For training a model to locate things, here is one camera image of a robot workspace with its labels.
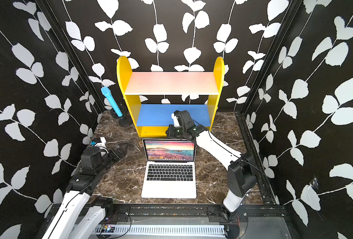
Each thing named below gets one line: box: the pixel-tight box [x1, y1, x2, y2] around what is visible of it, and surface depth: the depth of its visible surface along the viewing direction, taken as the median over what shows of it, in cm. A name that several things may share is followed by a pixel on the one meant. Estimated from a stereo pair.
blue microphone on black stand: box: [100, 86, 133, 128], surface depth 97 cm
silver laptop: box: [141, 138, 197, 200], surface depth 86 cm
